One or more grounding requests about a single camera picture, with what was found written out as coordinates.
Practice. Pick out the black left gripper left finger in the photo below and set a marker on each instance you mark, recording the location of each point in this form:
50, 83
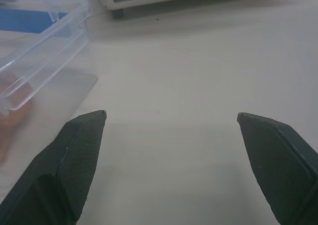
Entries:
74, 165

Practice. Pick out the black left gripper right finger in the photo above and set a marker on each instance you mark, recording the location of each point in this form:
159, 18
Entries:
275, 165

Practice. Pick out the brown bread roll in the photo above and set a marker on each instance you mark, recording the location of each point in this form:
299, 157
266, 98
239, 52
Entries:
15, 103

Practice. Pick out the clear plastic storage box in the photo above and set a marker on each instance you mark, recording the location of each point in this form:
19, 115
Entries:
42, 61

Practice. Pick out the blue box lid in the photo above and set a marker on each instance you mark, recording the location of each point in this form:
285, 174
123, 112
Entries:
23, 20

